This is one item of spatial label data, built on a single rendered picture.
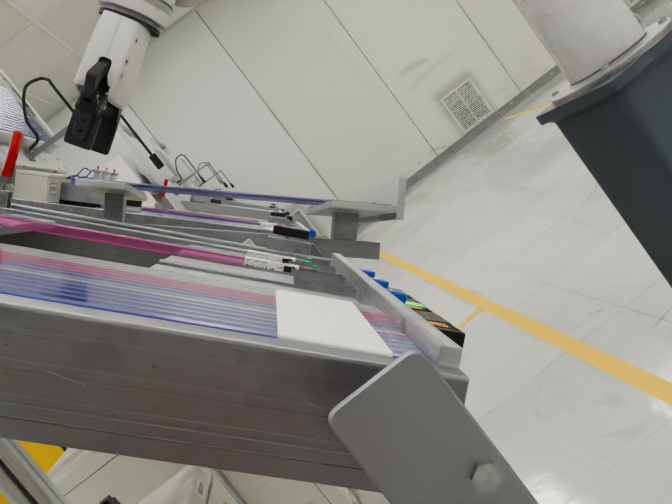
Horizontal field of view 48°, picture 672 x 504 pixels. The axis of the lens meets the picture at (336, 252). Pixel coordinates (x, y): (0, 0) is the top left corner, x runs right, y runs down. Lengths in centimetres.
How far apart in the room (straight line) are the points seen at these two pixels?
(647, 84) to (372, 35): 768
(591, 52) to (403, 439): 86
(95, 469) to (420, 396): 167
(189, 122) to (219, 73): 63
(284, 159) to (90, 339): 811
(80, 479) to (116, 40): 127
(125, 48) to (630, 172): 70
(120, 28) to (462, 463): 72
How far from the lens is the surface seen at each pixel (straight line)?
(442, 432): 32
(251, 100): 851
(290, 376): 35
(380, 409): 32
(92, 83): 89
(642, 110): 108
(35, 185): 207
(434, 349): 39
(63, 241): 106
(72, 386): 37
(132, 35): 94
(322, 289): 72
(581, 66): 113
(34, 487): 116
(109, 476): 195
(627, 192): 118
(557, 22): 112
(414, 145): 861
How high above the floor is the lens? 84
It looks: 6 degrees down
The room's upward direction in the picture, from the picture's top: 37 degrees counter-clockwise
